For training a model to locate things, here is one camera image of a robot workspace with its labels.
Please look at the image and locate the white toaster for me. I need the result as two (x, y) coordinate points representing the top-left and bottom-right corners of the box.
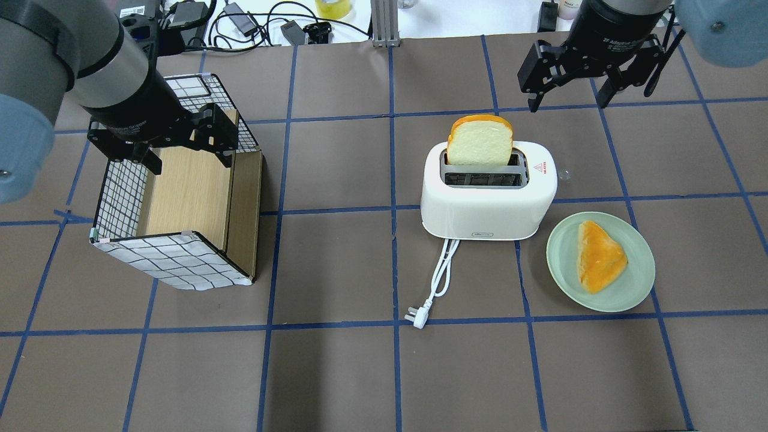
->
(421, 140), (559, 241)

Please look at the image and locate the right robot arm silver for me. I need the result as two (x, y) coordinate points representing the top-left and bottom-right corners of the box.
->
(517, 1), (767, 112)

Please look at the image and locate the bread slice in toaster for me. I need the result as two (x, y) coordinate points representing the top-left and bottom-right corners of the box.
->
(445, 114), (515, 166)

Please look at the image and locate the aluminium frame post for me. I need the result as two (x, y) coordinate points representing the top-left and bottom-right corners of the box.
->
(370, 0), (401, 47)

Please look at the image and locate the black power adapter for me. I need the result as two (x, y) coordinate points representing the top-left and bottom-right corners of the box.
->
(223, 2), (259, 37)

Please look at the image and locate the checkered fabric wooden basket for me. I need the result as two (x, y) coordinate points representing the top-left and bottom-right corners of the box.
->
(89, 73), (263, 290)

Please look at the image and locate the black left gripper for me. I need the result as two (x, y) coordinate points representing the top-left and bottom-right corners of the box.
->
(87, 81), (238, 175)

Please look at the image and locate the white toaster power cable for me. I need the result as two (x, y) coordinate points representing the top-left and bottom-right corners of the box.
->
(406, 238), (461, 329)

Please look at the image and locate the yellow tape roll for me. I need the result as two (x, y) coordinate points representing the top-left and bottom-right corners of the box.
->
(314, 0), (355, 21)

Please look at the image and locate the light green plate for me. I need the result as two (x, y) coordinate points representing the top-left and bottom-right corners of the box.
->
(546, 211), (656, 313)

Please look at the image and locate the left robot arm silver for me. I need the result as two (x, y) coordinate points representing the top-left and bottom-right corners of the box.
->
(1, 1), (238, 203)

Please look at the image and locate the orange bread on plate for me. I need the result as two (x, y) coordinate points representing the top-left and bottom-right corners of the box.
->
(577, 220), (628, 293)

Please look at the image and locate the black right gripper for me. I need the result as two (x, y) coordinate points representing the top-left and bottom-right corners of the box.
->
(518, 1), (684, 113)

